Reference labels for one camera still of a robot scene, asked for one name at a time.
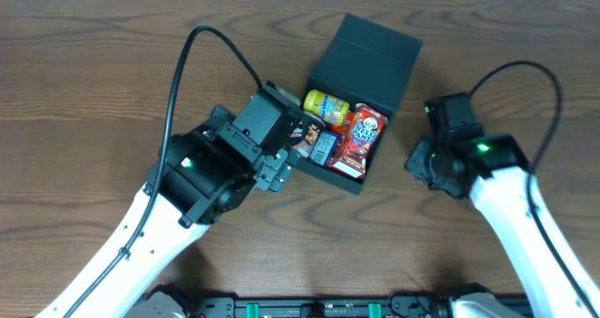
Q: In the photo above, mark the yellow snack cup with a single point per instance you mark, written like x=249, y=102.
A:
x=329, y=108

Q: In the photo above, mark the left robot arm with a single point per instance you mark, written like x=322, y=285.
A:
x=208, y=171

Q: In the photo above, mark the red Hello Panda box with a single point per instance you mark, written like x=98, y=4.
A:
x=366, y=127

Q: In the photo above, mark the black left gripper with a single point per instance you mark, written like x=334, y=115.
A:
x=277, y=174

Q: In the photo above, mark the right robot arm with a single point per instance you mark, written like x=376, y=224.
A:
x=494, y=174

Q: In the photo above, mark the small blue carton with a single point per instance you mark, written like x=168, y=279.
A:
x=324, y=148

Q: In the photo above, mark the red snack bag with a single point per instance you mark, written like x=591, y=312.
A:
x=342, y=129

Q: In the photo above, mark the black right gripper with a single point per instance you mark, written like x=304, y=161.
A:
x=419, y=166

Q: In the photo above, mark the black mounting rail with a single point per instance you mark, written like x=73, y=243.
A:
x=168, y=301

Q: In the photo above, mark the dark green box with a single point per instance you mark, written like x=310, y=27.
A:
x=364, y=63

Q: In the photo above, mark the red Pringles can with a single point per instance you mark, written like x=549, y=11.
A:
x=306, y=134

